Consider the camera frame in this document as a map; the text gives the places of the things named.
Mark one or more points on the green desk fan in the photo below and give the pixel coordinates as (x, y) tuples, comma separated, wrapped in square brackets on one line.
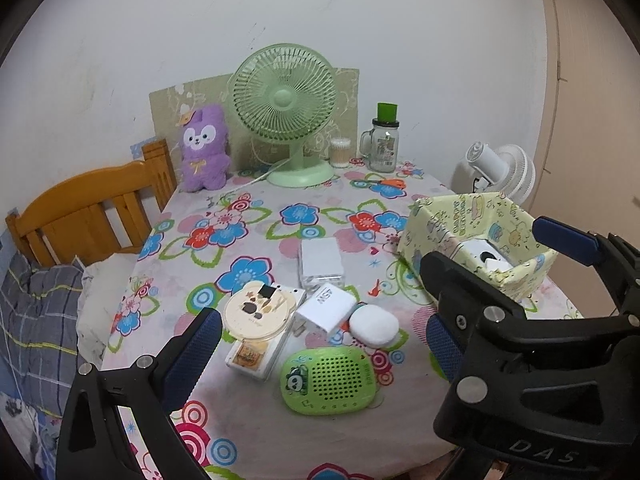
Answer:
[(285, 95)]

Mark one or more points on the yellow cartoon print storage box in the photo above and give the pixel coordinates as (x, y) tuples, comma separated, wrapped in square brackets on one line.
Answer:
[(450, 220)]

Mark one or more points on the green perforated oval device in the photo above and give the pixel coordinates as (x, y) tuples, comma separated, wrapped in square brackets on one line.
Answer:
[(330, 380)]

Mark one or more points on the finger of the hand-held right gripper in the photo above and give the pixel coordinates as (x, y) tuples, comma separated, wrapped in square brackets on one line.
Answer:
[(465, 285), (565, 240)]

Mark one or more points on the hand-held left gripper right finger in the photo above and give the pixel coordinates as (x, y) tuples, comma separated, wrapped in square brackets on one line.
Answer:
[(442, 345)]

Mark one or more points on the beige patterned backboard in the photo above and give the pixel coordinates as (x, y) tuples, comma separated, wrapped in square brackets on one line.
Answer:
[(170, 105)]

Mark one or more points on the white clip fan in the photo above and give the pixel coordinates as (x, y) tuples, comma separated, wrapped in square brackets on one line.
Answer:
[(505, 170)]

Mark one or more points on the blue wall sticker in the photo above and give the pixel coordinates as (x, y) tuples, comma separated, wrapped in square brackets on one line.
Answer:
[(140, 147)]

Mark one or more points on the small white box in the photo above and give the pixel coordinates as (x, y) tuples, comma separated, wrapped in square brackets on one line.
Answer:
[(475, 252)]

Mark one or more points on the white pillow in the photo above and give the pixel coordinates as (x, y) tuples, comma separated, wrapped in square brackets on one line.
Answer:
[(105, 300)]

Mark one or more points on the white oval case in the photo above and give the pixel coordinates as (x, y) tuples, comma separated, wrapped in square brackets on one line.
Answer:
[(374, 325)]

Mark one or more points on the glass jar mug green lid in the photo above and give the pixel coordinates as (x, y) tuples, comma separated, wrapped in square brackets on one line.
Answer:
[(382, 147)]

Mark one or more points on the wooden headboard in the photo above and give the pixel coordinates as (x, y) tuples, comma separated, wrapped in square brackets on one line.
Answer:
[(75, 205)]

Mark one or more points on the white rectangular box orange label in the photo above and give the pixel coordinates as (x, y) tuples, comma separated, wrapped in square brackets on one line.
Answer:
[(252, 357)]

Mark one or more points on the cotton swab container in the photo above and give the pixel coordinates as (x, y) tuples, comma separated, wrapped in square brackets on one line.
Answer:
[(341, 152)]

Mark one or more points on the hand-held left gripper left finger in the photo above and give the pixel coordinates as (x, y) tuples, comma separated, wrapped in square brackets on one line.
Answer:
[(197, 355)]

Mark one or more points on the round beige compact case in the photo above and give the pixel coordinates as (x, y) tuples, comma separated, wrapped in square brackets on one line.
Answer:
[(257, 312)]

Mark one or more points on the white charger plug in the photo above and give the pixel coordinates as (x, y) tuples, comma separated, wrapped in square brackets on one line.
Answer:
[(325, 310)]

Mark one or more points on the clear plastic card box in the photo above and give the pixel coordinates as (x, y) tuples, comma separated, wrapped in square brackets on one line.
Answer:
[(320, 262)]

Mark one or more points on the grey plaid bedding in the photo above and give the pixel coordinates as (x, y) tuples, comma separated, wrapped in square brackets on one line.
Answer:
[(35, 320)]

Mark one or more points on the floral tablecloth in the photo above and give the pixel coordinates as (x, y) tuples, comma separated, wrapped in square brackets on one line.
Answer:
[(345, 230)]

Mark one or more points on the purple plush toy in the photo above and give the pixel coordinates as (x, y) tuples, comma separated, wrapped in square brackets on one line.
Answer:
[(204, 155)]

